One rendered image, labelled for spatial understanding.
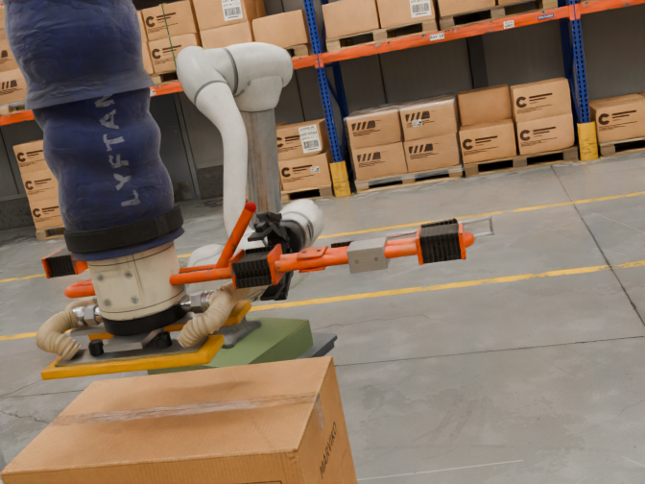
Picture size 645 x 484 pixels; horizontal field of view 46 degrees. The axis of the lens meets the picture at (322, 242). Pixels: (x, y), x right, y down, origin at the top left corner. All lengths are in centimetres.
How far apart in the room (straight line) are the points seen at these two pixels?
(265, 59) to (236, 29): 671
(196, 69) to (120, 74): 65
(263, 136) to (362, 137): 640
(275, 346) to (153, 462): 79
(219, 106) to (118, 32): 60
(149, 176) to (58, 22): 30
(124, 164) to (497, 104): 774
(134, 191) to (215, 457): 50
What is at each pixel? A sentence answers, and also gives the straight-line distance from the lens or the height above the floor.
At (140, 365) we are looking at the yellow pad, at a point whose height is 112.
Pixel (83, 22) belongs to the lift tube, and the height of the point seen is 172.
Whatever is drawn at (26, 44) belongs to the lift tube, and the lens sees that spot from 142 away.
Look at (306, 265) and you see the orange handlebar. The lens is 139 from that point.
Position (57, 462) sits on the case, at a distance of 159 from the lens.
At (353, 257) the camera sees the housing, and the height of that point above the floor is 124.
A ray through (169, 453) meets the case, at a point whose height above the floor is 94.
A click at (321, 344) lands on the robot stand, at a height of 75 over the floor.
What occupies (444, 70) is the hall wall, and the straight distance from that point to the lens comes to 974.
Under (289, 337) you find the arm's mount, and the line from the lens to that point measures 223.
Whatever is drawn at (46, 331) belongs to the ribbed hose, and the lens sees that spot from 156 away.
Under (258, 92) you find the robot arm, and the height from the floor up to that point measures 153.
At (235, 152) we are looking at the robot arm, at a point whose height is 141.
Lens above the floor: 160
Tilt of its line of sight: 14 degrees down
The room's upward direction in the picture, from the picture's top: 11 degrees counter-clockwise
